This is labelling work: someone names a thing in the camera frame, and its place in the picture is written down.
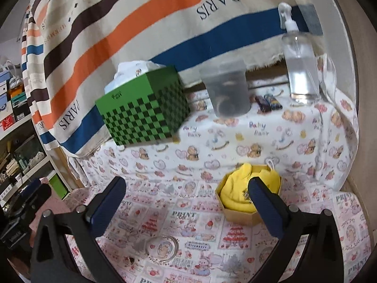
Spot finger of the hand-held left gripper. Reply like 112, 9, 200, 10
18, 178, 52, 213

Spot round glass dish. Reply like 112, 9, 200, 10
144, 235, 179, 263

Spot green checkered box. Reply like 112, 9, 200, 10
95, 66, 190, 147

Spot bear print tablecloth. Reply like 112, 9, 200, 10
68, 56, 360, 192

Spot translucent plastic cup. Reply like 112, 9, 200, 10
199, 59, 251, 118

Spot green storage bin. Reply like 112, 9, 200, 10
47, 173, 70, 200

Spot clear spray bottle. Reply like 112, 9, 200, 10
278, 2, 321, 105

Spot white cloth in green box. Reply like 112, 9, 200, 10
104, 60, 167, 93

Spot storage shelf with boxes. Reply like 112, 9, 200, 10
0, 59, 59, 213

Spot striped woven blanket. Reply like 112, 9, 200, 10
20, 0, 324, 157

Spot yellow cloth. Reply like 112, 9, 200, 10
220, 163, 280, 214

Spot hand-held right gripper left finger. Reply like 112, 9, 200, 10
31, 176, 127, 283

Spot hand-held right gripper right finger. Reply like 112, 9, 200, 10
248, 177, 345, 283

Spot pink cartoon print mat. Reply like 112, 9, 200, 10
63, 177, 366, 283

